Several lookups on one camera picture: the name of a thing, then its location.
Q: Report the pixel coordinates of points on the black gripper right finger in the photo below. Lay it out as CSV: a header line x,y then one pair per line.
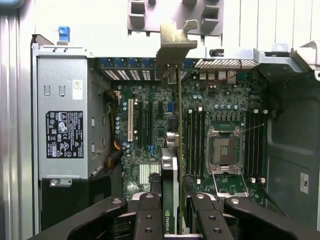
x,y
210,222

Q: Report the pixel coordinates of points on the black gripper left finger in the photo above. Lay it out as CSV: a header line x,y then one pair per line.
x,y
148,220

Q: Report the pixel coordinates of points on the open metal socket cover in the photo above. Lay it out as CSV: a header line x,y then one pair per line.
x,y
232,193

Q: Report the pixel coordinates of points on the silver chipset heatsink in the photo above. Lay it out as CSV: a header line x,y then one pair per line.
x,y
147,175

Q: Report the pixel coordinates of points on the CPU socket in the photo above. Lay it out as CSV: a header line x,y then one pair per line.
x,y
225,150

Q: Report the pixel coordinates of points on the long black expansion slot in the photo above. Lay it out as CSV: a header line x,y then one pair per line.
x,y
141,125
152,125

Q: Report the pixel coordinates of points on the white expansion slot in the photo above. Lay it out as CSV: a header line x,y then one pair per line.
x,y
130,120

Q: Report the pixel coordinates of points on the thin metal locking lever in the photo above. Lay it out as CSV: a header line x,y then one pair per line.
x,y
253,127

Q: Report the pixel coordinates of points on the open black PC case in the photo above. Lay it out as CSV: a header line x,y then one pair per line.
x,y
287,150

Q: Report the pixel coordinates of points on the short black expansion slot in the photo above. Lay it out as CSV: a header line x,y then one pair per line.
x,y
160,107

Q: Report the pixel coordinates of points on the green motherboard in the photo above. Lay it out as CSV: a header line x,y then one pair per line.
x,y
225,95

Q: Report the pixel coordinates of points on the silver USB port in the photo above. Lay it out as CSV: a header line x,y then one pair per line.
x,y
211,75
203,75

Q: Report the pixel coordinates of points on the silver rear port block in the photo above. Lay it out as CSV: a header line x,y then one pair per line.
x,y
231,76
222,75

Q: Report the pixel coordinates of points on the blue card retainer clip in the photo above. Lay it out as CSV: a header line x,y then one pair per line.
x,y
145,62
132,62
119,62
188,64
102,62

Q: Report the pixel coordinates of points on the silver power supply unit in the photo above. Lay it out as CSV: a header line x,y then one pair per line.
x,y
62,87

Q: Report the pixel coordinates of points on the grey plastic parts rack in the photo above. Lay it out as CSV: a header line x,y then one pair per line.
x,y
137,19

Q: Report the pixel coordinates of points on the blue case release latch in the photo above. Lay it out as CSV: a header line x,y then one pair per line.
x,y
63,33

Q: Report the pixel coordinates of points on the black plastic air duct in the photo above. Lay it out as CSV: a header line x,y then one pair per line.
x,y
67,205

